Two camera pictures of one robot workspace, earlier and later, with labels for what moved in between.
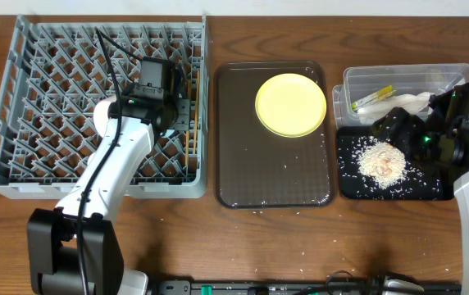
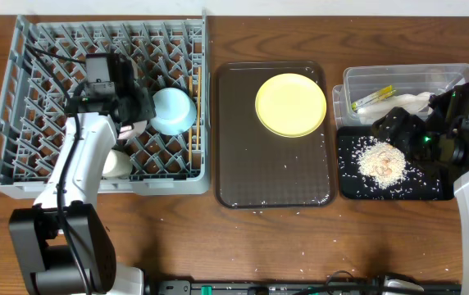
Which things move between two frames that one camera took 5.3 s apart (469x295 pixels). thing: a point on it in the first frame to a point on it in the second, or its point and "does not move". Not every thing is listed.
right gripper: x=411 y=124 does not move
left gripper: x=184 y=109 to x=143 y=98
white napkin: x=412 y=102 does not move
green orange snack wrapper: x=382 y=93 does not move
